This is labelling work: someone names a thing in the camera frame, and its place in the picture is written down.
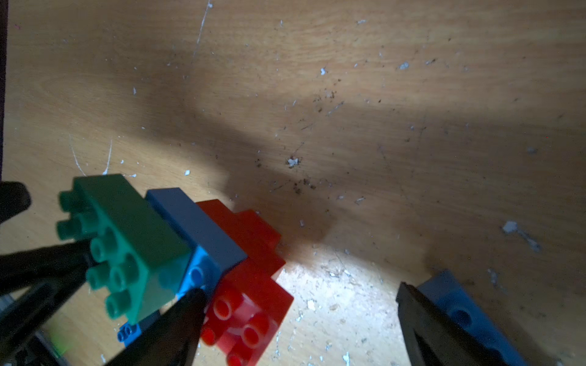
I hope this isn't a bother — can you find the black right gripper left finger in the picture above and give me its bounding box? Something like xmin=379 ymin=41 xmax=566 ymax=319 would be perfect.
xmin=108 ymin=289 xmax=207 ymax=366

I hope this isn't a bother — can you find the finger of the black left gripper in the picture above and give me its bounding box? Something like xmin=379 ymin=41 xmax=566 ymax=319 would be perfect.
xmin=1 ymin=239 xmax=96 ymax=361
xmin=0 ymin=181 xmax=32 ymax=224

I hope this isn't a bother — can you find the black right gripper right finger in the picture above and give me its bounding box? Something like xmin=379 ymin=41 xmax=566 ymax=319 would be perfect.
xmin=396 ymin=282 xmax=504 ymax=366

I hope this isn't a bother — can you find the light blue lego brick small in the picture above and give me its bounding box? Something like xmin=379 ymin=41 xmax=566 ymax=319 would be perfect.
xmin=418 ymin=270 xmax=527 ymax=366

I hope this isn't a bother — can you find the red lego brick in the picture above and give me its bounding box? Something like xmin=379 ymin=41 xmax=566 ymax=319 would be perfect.
xmin=199 ymin=200 xmax=294 ymax=365

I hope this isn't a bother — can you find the green long lego brick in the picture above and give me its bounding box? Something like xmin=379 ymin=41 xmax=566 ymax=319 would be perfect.
xmin=56 ymin=175 xmax=192 ymax=324

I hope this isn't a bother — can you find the light blue long lego brick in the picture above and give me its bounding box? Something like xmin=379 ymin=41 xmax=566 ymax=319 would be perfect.
xmin=146 ymin=188 xmax=247 ymax=300

